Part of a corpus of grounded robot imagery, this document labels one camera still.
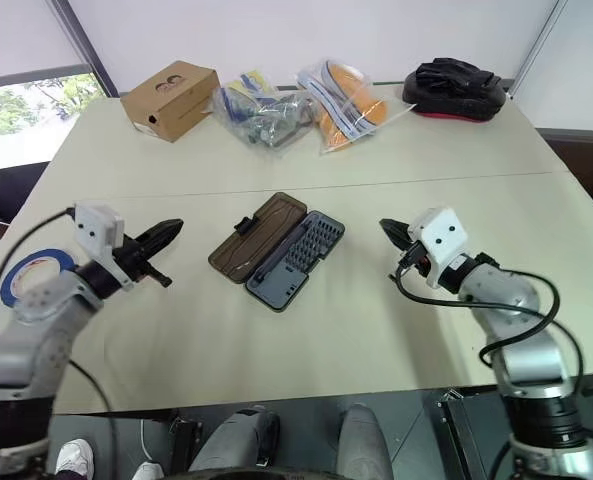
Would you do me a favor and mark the screwdriver bit case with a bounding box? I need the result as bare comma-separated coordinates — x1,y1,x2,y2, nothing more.
207,192,348,314

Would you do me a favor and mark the white roller blind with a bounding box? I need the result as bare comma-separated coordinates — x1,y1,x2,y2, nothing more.
0,0,91,82

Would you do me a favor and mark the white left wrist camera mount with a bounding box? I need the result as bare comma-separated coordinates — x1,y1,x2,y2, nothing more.
73,201,138,293

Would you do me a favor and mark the brown cardboard box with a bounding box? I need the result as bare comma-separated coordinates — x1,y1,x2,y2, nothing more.
119,60,221,144

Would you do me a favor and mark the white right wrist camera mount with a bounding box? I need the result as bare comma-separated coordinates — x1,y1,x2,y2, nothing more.
407,205,470,289

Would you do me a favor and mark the dark precision screwdriver handle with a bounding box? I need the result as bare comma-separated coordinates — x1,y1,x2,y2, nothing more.
254,227,308,281

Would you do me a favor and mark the white wall post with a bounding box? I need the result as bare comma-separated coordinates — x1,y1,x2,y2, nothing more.
504,0,573,99

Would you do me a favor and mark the clear bag of hardware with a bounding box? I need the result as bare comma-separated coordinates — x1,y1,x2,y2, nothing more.
209,69,318,160

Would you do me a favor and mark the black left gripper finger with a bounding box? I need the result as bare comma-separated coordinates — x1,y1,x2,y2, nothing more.
142,264,173,289
139,217,185,258

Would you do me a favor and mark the black sofa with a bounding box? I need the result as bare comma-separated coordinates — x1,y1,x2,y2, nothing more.
0,160,50,224

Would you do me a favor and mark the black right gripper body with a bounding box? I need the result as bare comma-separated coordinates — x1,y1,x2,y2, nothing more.
399,241,430,275

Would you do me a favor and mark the dark window frame bar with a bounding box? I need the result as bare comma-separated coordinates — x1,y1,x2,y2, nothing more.
54,0,121,99

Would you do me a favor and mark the black padded mitt red base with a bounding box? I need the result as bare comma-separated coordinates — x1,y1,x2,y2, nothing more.
401,57,508,123

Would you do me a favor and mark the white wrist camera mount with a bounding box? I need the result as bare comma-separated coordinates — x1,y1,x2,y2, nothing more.
407,205,470,289
73,201,138,293

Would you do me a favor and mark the black metal table frame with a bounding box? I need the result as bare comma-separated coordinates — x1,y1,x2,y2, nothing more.
434,385,523,480

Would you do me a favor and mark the white sneaker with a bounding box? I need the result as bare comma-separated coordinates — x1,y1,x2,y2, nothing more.
55,438,96,480
131,461,165,480

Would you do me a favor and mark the clear bag of orange items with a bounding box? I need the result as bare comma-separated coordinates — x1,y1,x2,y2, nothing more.
294,58,413,157

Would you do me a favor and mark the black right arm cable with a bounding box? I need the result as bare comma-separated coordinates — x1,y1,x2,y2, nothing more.
395,252,586,401

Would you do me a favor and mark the blue tape roll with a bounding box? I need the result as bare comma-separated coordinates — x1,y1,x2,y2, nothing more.
0,247,78,308

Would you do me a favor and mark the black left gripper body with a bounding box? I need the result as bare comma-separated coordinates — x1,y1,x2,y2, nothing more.
109,237,151,287

